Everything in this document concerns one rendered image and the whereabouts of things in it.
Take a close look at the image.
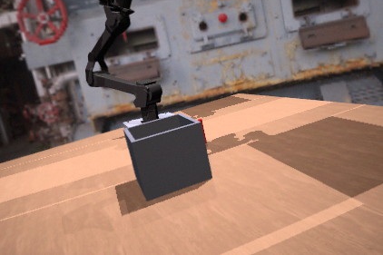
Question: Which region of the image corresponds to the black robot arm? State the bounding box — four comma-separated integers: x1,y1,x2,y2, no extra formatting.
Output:
85,0,162,123

